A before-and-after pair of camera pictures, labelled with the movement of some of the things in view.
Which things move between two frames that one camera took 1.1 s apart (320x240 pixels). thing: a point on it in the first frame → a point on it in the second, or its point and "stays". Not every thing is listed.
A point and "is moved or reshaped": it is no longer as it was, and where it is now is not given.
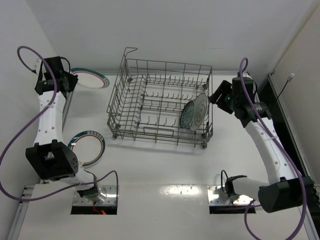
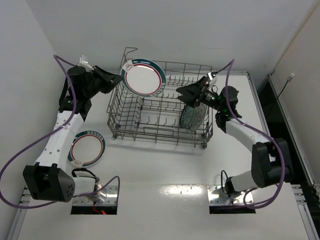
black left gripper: [69, 81] → [99, 80]
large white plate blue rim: [201, 108] stays
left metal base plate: [110, 191] stays
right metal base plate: [217, 195] stays
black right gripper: [218, 93] → [199, 92]
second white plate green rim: [89, 146] stays
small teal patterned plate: [187, 114] stays
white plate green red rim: [90, 78] is moved or reshaped
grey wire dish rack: [162, 102] stays
